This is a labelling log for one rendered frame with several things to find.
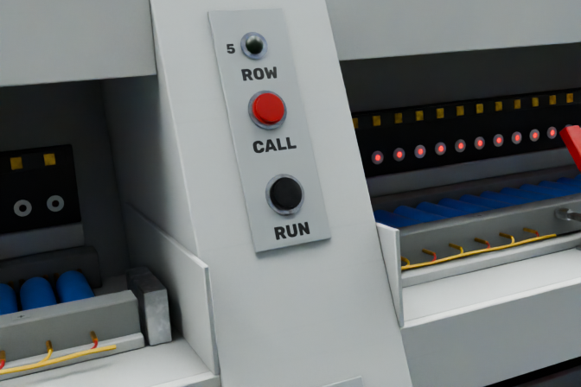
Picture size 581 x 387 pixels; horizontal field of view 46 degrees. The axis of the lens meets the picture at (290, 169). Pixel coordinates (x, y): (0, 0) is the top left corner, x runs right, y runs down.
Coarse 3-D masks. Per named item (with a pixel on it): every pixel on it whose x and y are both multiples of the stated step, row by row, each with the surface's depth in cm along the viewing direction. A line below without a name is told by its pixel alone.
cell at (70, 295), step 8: (72, 272) 41; (64, 280) 40; (72, 280) 40; (80, 280) 40; (56, 288) 41; (64, 288) 39; (72, 288) 38; (80, 288) 38; (88, 288) 39; (64, 296) 38; (72, 296) 37; (80, 296) 37; (88, 296) 37
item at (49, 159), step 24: (0, 168) 44; (24, 168) 45; (48, 168) 45; (72, 168) 46; (0, 192) 44; (24, 192) 45; (48, 192) 46; (72, 192) 46; (0, 216) 44; (24, 216) 45; (48, 216) 46; (72, 216) 46
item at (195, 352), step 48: (0, 240) 44; (48, 240) 45; (144, 240) 42; (96, 288) 45; (144, 288) 35; (192, 288) 32; (144, 336) 35; (192, 336) 33; (0, 384) 31; (48, 384) 31; (96, 384) 30; (144, 384) 30; (192, 384) 30
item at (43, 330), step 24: (24, 312) 34; (48, 312) 33; (72, 312) 33; (96, 312) 34; (120, 312) 34; (0, 336) 32; (24, 336) 32; (48, 336) 33; (72, 336) 33; (96, 336) 33; (120, 336) 34; (0, 360) 31; (48, 360) 31
